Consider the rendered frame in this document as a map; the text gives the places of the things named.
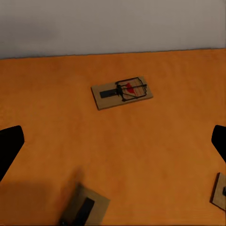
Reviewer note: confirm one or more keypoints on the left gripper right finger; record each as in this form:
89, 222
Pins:
219, 140

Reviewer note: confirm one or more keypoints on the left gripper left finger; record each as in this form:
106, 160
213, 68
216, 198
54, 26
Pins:
11, 141

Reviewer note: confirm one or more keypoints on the cabinet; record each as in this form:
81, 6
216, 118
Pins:
154, 159

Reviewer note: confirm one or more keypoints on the mousetrap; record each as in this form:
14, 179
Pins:
119, 93
86, 208
218, 197

